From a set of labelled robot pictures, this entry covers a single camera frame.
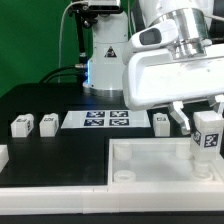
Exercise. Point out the white U-shaped obstacle fence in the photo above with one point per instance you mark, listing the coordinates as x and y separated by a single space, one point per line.
205 192

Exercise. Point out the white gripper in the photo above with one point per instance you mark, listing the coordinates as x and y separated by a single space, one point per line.
153 78

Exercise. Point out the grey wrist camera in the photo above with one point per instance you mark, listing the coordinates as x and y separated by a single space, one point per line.
154 37

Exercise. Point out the grey camera on top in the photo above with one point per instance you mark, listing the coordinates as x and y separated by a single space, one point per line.
104 6

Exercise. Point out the white square tabletop part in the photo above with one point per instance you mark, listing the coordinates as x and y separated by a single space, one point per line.
150 159

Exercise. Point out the white sheet with AprilTags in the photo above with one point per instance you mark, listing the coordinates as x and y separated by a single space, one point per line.
105 119

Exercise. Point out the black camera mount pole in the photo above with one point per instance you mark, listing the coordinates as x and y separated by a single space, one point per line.
84 18

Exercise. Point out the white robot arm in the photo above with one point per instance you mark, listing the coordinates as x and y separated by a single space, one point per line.
111 52

